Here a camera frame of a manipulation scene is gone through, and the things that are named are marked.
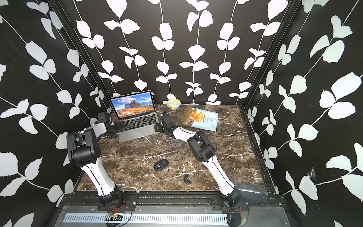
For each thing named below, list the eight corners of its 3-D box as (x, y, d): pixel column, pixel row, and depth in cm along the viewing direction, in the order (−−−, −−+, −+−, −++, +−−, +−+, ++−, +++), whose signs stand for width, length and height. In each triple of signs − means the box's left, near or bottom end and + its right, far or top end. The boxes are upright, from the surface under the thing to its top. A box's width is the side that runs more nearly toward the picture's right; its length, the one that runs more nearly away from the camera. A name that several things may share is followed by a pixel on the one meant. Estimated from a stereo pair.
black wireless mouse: (155, 172, 86) (155, 171, 84) (152, 166, 89) (152, 164, 86) (169, 165, 90) (169, 163, 87) (166, 159, 92) (165, 156, 90)
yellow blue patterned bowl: (165, 107, 121) (164, 103, 118) (170, 100, 126) (170, 97, 123) (176, 111, 118) (176, 107, 115) (181, 104, 124) (181, 100, 120)
